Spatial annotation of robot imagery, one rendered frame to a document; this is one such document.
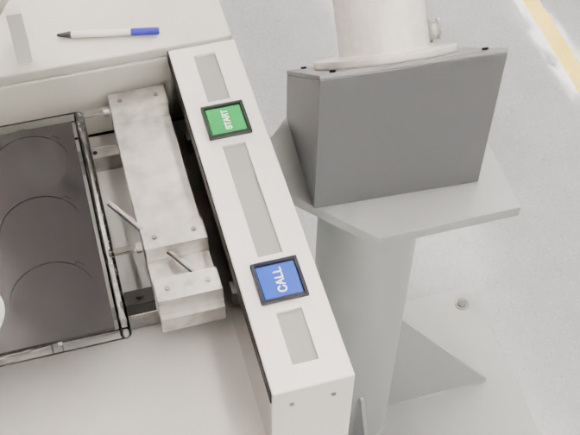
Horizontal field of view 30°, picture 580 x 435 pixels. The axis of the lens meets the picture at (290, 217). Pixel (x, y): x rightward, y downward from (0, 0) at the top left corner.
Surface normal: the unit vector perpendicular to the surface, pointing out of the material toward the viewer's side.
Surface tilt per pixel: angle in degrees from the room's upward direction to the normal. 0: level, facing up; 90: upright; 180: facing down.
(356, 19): 62
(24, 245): 0
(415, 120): 90
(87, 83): 90
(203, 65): 0
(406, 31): 50
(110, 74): 90
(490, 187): 0
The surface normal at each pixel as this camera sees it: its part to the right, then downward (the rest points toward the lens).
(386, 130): 0.22, 0.77
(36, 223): 0.01, -0.62
